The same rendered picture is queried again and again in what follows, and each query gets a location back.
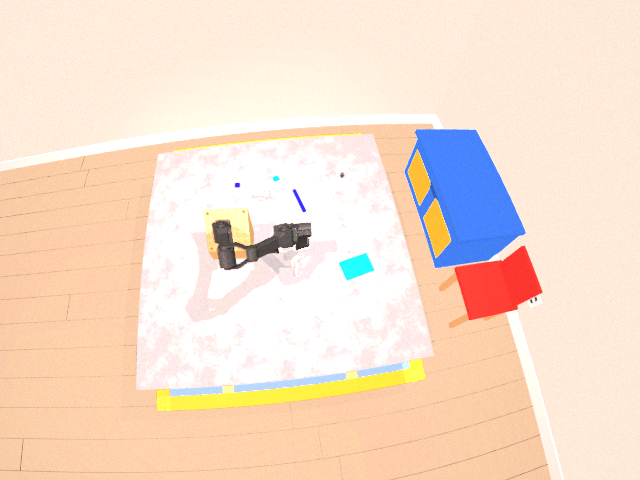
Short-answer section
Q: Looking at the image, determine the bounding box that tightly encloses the white housing plate with two holes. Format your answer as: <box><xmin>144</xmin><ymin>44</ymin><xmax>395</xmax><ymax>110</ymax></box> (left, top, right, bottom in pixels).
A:
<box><xmin>253</xmin><ymin>187</ymin><xmax>269</xmax><ymax>198</ymax></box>

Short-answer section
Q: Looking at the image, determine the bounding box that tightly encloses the cyan flat plate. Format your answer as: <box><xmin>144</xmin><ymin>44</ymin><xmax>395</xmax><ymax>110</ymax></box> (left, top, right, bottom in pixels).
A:
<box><xmin>339</xmin><ymin>253</ymin><xmax>374</xmax><ymax>281</ymax></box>

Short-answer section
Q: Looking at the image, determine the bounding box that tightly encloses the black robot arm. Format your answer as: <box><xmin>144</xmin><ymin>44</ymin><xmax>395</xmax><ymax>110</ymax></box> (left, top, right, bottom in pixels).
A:
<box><xmin>212</xmin><ymin>220</ymin><xmax>312</xmax><ymax>270</ymax></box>

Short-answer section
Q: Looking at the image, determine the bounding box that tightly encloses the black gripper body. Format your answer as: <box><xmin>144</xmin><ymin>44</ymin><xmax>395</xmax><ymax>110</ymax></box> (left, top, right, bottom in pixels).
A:
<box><xmin>268</xmin><ymin>237</ymin><xmax>310</xmax><ymax>254</ymax></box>

